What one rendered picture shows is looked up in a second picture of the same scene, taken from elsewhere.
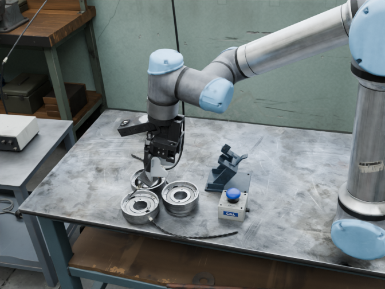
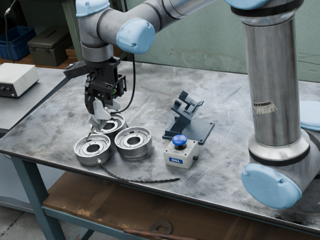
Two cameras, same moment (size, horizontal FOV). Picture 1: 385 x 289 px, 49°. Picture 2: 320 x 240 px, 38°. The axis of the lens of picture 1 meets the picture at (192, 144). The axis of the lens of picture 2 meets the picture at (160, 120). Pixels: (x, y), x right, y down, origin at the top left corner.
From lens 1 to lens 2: 0.34 m
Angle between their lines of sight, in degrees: 13
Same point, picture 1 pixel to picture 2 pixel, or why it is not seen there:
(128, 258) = (96, 202)
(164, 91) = (90, 33)
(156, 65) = (78, 7)
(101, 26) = not seen: outside the picture
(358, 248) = (265, 195)
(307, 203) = not seen: hidden behind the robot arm
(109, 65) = not seen: hidden behind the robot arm
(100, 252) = (73, 195)
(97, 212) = (56, 153)
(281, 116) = (314, 70)
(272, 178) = (235, 128)
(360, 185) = (259, 127)
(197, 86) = (114, 27)
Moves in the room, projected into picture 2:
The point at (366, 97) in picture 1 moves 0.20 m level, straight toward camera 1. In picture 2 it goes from (245, 33) to (178, 93)
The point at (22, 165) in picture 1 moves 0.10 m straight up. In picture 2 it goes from (16, 110) to (7, 89)
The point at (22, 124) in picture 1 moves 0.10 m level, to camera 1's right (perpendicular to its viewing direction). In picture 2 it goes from (21, 72) to (43, 71)
